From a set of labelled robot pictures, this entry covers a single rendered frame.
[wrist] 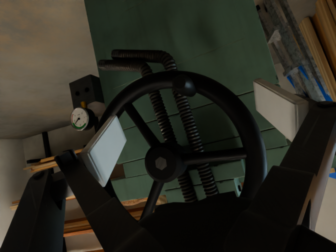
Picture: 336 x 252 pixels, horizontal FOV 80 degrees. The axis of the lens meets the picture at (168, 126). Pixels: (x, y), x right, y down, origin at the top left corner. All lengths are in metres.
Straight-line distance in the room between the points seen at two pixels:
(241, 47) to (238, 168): 0.27
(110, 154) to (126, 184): 0.41
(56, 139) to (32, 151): 0.53
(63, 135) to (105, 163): 3.71
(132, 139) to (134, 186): 0.12
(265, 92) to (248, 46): 0.35
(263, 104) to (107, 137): 0.13
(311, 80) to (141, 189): 1.08
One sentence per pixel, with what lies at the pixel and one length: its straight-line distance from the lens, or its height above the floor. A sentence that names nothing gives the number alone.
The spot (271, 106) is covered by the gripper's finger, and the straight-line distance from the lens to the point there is 0.17.
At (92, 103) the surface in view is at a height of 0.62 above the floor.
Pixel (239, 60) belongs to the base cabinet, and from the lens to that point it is 0.51.
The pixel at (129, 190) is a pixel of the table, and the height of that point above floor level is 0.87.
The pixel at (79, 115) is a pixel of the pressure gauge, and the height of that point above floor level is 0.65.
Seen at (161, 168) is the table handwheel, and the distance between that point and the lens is 0.30.
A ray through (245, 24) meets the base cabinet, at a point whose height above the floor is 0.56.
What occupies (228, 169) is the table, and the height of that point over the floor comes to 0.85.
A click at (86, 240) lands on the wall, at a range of 3.90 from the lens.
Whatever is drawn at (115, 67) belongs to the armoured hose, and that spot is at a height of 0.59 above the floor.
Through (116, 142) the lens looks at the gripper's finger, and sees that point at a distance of 0.18.
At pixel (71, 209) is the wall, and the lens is 3.90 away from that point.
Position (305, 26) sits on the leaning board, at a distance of 2.17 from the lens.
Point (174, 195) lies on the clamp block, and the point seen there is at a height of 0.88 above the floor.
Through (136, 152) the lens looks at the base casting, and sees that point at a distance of 0.55.
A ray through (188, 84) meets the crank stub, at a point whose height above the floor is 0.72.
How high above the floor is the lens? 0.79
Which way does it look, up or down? 7 degrees down
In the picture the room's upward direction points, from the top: 167 degrees clockwise
